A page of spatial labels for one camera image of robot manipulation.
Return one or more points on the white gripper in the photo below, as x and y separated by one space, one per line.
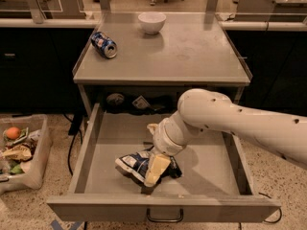
164 143

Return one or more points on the blue chip bag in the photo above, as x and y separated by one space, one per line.
137 165

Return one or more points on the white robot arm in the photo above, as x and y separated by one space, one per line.
198 110

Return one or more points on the open grey top drawer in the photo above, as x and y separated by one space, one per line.
215 186

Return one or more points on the grey counter cabinet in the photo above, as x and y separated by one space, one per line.
192 49

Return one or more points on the yellow snack bag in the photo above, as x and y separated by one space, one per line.
19 153

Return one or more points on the white label tag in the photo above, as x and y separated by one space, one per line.
141 103

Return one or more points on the blue soda can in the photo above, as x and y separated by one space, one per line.
104 45

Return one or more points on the white bowl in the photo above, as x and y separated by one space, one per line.
151 22

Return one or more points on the clear plastic bin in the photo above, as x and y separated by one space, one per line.
33 176

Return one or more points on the orange fruit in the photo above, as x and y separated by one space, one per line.
13 132

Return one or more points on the white shoe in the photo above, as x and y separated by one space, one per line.
153 2

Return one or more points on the black drawer handle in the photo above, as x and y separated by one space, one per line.
164 216

